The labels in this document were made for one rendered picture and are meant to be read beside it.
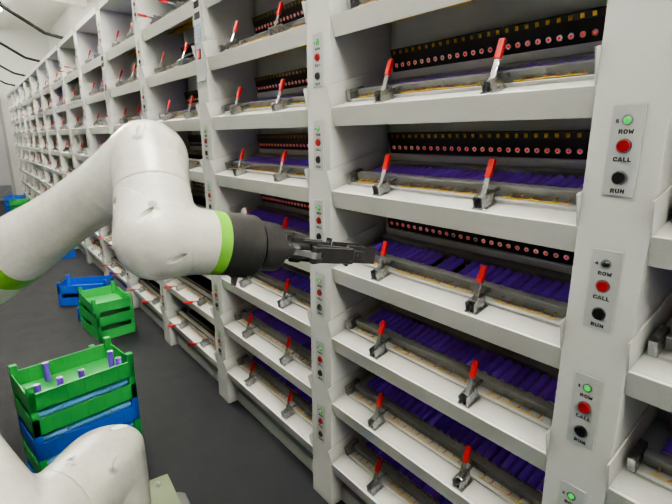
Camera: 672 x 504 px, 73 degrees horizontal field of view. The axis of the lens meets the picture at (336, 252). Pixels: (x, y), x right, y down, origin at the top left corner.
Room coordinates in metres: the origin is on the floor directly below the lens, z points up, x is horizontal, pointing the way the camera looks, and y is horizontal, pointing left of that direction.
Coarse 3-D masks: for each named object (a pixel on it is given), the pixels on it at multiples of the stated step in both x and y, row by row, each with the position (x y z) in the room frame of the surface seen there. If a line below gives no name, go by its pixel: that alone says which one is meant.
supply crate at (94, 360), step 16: (80, 352) 1.42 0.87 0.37; (96, 352) 1.46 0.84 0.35; (128, 352) 1.36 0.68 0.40; (16, 368) 1.27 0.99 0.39; (32, 368) 1.32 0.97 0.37; (64, 368) 1.38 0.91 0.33; (96, 368) 1.40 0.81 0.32; (112, 368) 1.31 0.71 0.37; (128, 368) 1.34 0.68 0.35; (16, 384) 1.22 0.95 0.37; (32, 384) 1.29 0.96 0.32; (48, 384) 1.29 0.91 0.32; (64, 384) 1.21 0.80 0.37; (80, 384) 1.24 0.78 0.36; (96, 384) 1.27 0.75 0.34; (32, 400) 1.15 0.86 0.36; (48, 400) 1.17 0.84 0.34; (64, 400) 1.20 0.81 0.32
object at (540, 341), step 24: (360, 240) 1.21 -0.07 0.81; (432, 240) 1.11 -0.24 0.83; (336, 264) 1.15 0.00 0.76; (360, 264) 1.13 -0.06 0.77; (552, 264) 0.87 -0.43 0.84; (360, 288) 1.07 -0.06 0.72; (384, 288) 0.99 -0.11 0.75; (408, 288) 0.96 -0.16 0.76; (432, 288) 0.94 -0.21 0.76; (432, 312) 0.89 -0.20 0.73; (456, 312) 0.83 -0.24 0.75; (480, 312) 0.81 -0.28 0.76; (504, 312) 0.80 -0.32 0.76; (528, 312) 0.78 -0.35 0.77; (480, 336) 0.80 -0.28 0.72; (504, 336) 0.75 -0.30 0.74; (528, 336) 0.72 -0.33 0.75; (552, 336) 0.70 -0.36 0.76; (552, 360) 0.69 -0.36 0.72
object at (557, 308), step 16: (384, 256) 1.09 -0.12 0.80; (416, 272) 1.01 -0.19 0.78; (432, 272) 0.97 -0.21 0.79; (448, 272) 0.94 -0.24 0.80; (464, 288) 0.89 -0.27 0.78; (496, 288) 0.84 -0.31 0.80; (512, 288) 0.83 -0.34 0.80; (528, 304) 0.79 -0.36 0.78; (544, 304) 0.77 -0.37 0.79; (560, 304) 0.75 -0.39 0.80
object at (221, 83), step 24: (240, 0) 1.78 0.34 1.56; (216, 24) 1.72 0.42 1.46; (240, 24) 1.78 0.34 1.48; (216, 72) 1.71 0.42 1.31; (240, 72) 1.77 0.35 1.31; (216, 96) 1.71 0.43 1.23; (216, 144) 1.70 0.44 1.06; (240, 144) 1.76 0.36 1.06; (216, 192) 1.70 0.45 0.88; (240, 192) 1.76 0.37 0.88; (216, 312) 1.74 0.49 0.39; (216, 336) 1.76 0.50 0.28
